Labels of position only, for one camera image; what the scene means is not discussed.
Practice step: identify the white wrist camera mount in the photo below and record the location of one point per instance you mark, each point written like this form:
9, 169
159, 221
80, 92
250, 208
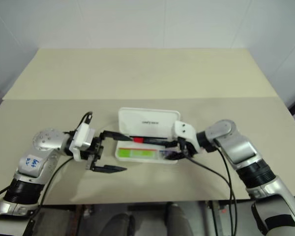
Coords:
184, 130
82, 137

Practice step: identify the white plastic pencil case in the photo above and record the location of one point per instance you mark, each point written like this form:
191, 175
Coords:
147, 120

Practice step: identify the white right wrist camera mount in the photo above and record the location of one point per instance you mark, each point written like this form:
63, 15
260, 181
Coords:
184, 130

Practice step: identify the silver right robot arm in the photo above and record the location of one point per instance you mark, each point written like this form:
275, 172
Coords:
238, 145

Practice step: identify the metal table frame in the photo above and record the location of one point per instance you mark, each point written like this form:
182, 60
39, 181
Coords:
216, 216

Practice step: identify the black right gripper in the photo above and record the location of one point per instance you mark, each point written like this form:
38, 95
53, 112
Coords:
188, 147

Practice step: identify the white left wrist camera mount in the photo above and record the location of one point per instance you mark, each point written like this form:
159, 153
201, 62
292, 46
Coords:
82, 137

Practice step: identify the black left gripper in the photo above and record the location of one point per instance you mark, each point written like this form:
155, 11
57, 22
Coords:
96, 150

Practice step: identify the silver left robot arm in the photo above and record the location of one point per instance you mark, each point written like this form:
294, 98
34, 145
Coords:
43, 150

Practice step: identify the green glue stick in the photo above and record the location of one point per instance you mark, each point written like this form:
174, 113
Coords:
137, 154

